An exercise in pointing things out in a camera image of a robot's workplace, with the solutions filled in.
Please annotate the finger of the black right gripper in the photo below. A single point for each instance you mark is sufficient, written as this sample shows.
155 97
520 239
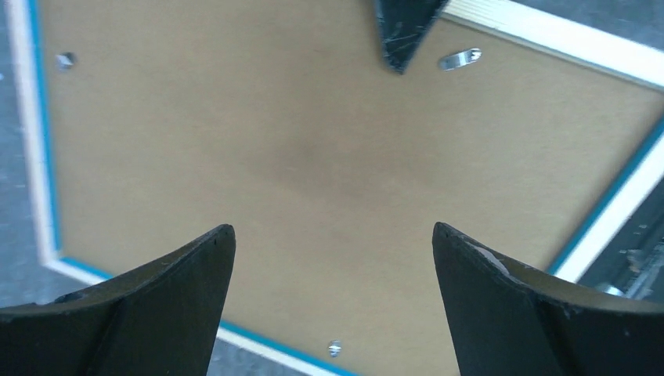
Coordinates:
402 25

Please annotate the brown frame backing board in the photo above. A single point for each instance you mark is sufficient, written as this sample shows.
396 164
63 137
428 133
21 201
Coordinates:
311 155

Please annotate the blue wooden picture frame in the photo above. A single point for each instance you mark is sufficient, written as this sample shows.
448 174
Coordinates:
36 155

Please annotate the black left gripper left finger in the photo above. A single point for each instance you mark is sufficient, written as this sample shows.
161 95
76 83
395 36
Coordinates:
158 319

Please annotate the silver frame retaining clip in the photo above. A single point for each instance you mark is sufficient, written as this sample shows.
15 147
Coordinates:
334 348
460 59
65 61

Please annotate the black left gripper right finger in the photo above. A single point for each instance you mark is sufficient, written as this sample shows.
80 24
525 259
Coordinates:
508 318

